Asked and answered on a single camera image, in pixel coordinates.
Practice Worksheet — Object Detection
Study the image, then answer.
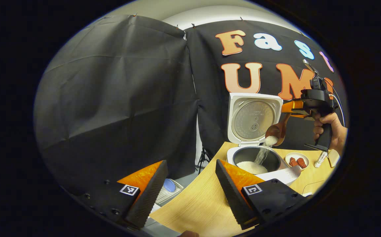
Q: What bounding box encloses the white wire basket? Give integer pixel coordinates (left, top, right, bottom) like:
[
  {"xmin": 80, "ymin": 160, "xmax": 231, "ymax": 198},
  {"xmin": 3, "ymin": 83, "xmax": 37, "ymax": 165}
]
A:
[{"xmin": 155, "ymin": 179, "xmax": 183, "ymax": 206}]

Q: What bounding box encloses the white rice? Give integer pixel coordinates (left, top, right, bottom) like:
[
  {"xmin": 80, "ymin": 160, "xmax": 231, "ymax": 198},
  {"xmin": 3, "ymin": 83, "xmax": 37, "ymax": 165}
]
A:
[{"xmin": 236, "ymin": 136, "xmax": 279, "ymax": 175}]

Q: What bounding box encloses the clear glass tray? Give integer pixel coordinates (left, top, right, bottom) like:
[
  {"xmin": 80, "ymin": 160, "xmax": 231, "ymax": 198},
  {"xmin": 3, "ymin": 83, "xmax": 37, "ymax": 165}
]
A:
[{"xmin": 302, "ymin": 180, "xmax": 326, "ymax": 196}]

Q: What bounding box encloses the white milk bottle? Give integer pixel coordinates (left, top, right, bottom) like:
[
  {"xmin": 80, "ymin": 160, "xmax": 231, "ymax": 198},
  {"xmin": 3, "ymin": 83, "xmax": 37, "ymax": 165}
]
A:
[{"xmin": 314, "ymin": 151, "xmax": 328, "ymax": 168}]

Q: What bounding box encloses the black tripod stand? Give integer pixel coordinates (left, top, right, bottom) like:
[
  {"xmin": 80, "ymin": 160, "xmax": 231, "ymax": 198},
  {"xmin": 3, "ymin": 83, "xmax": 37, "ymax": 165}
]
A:
[{"xmin": 196, "ymin": 146, "xmax": 211, "ymax": 175}]

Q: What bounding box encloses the white rice cooker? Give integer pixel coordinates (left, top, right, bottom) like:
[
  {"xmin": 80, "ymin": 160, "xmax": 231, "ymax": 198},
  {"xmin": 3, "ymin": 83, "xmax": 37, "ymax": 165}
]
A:
[{"xmin": 227, "ymin": 92, "xmax": 301, "ymax": 186}]

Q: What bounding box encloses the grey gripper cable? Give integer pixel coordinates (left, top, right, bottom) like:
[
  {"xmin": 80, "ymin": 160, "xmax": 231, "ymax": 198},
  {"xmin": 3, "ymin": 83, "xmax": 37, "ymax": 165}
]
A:
[{"xmin": 329, "ymin": 93, "xmax": 346, "ymax": 127}]

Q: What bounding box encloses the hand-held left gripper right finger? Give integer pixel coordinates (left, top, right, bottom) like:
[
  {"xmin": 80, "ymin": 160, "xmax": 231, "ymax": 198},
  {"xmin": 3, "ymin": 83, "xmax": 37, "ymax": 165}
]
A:
[{"xmin": 215, "ymin": 159, "xmax": 313, "ymax": 231}]

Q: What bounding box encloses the brown wooden spoon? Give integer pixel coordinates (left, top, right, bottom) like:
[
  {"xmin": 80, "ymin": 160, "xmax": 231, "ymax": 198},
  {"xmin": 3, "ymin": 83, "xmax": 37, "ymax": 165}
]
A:
[{"xmin": 265, "ymin": 113, "xmax": 291, "ymax": 146}]

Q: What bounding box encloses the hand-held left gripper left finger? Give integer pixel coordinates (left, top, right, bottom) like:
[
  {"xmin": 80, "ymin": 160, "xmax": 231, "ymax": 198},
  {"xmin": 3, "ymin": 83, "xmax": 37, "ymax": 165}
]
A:
[{"xmin": 72, "ymin": 160, "xmax": 168, "ymax": 230}]

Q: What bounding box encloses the white oval plate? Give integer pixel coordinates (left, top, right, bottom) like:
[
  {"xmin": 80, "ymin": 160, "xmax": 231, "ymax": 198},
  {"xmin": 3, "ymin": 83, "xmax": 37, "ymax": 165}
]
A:
[{"xmin": 285, "ymin": 152, "xmax": 310, "ymax": 170}]

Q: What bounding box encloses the black backdrop cloth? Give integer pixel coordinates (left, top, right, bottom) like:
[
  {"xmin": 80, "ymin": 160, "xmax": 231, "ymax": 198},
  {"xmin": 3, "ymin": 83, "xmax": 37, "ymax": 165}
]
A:
[{"xmin": 34, "ymin": 14, "xmax": 348, "ymax": 198}]

